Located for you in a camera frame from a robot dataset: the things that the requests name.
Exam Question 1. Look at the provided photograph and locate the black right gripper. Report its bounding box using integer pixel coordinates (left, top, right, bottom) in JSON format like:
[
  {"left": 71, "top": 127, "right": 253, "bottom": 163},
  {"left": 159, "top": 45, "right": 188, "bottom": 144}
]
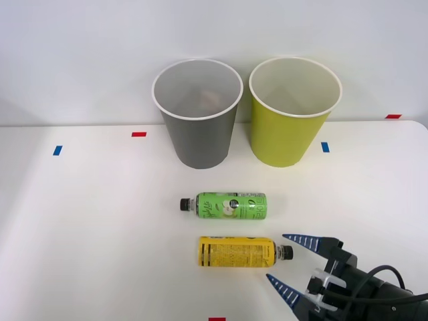
[{"left": 265, "top": 233, "right": 359, "bottom": 321}]

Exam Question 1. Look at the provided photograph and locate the yellow label plastic bottle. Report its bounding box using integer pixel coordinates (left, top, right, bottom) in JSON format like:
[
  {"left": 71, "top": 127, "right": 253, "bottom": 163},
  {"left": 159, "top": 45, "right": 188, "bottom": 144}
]
[{"left": 197, "top": 235, "right": 294, "bottom": 268}]

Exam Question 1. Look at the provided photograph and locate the green label plastic bottle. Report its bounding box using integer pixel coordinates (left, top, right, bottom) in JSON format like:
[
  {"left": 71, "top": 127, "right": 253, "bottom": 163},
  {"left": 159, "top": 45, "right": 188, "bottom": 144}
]
[{"left": 179, "top": 191, "right": 268, "bottom": 221}]

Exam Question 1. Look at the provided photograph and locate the yellow-green plastic waste bin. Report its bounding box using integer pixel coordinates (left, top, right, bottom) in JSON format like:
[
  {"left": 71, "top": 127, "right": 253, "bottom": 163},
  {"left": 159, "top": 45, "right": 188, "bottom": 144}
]
[{"left": 247, "top": 56, "right": 343, "bottom": 169}]

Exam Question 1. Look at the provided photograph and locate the grey plastic waste bin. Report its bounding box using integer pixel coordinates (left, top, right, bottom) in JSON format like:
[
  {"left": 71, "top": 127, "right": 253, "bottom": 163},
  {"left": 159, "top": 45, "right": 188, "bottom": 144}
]
[{"left": 151, "top": 58, "right": 244, "bottom": 171}]

